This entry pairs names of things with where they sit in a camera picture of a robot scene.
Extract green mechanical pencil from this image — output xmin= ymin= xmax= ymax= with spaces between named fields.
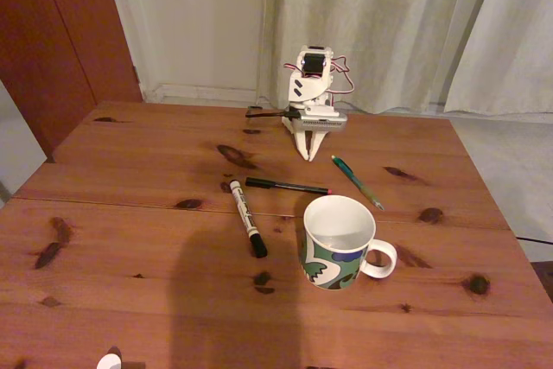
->
xmin=331 ymin=154 xmax=385 ymax=212

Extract brown wooden cabinet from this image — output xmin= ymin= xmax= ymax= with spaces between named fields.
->
xmin=0 ymin=0 xmax=143 ymax=162

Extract white marker with black cap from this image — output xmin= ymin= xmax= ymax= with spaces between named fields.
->
xmin=228 ymin=178 xmax=269 ymax=259

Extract small white round object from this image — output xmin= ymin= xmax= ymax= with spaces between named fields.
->
xmin=95 ymin=353 xmax=123 ymax=369

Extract white mug with green pattern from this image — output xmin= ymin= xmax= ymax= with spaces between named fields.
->
xmin=300 ymin=194 xmax=398 ymax=290

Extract silver camera box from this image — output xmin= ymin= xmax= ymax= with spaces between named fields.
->
xmin=299 ymin=110 xmax=348 ymax=134

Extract white curtain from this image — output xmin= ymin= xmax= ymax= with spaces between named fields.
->
xmin=440 ymin=0 xmax=553 ymax=118
xmin=257 ymin=0 xmax=505 ymax=116

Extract black camera cable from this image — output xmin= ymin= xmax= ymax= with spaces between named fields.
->
xmin=245 ymin=105 xmax=302 ymax=119

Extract black pen with red end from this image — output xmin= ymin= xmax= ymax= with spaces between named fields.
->
xmin=245 ymin=176 xmax=333 ymax=195

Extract dark object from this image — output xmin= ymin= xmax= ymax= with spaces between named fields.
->
xmin=530 ymin=259 xmax=553 ymax=305

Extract red white servo wires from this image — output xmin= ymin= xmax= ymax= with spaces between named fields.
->
xmin=283 ymin=54 xmax=358 ymax=96

